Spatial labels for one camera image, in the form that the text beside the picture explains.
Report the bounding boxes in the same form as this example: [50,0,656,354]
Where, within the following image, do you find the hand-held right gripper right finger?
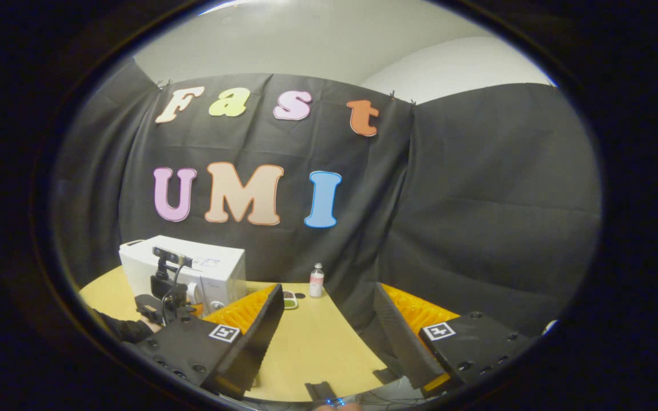
[374,283,535,397]

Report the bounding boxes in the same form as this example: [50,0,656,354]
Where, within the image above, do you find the white microwave oven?
[119,235,247,318]

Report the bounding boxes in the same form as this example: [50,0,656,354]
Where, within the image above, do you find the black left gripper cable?
[161,263,188,323]

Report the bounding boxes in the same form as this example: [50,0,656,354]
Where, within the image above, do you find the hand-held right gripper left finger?
[135,283,285,400]

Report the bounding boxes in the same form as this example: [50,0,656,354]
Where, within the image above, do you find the black backdrop cloth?
[52,57,603,343]

